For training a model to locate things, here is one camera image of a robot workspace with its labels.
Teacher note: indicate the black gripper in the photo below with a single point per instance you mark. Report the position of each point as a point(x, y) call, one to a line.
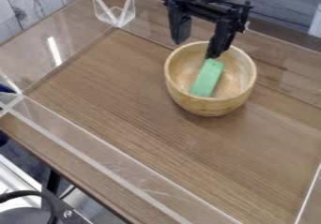
point(229, 13)

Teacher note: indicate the green rectangular block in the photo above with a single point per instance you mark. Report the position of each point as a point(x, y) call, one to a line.
point(207, 78)

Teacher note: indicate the brown wooden bowl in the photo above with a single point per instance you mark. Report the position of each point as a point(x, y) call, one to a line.
point(233, 89)

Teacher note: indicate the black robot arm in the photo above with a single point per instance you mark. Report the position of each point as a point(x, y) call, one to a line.
point(229, 15)

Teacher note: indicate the black metal table leg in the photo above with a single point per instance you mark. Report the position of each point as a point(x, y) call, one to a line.
point(54, 182)

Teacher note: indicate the grey metal clamp plate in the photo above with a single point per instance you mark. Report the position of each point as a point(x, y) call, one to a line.
point(66, 214)

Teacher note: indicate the clear acrylic corner bracket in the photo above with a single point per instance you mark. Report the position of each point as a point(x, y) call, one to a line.
point(115, 16)

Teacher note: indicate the clear acrylic front wall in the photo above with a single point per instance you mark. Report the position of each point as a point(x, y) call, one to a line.
point(136, 192)

